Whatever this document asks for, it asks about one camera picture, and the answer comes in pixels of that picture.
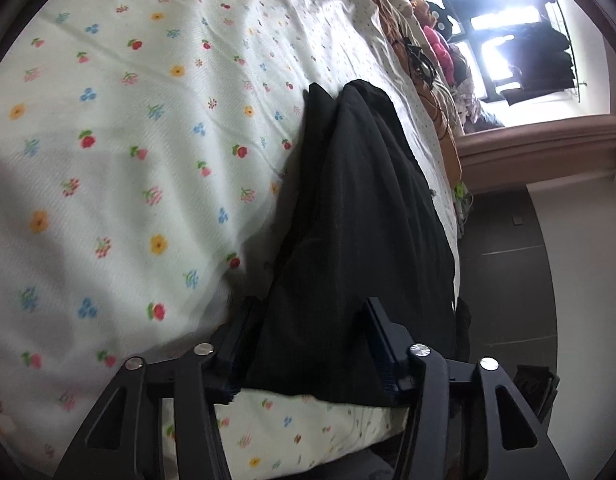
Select large black garment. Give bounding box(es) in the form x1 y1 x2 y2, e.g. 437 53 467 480
235 80 457 408

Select hanging dark clothes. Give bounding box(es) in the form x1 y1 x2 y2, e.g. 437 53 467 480
441 0 576 105

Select dark wardrobe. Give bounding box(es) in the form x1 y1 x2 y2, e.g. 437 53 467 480
459 188 558 374

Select black device on bed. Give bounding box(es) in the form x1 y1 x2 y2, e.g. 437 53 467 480
391 37 437 89

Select orange brown quilt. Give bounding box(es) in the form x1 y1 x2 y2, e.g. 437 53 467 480
372 0 463 188

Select pink plush toy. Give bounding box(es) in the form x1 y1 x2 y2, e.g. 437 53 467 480
423 25 455 86

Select white floral bed sheet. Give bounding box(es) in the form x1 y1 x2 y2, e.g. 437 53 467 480
0 0 457 474

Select black plush toy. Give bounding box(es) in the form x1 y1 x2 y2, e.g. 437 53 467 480
428 1 463 41

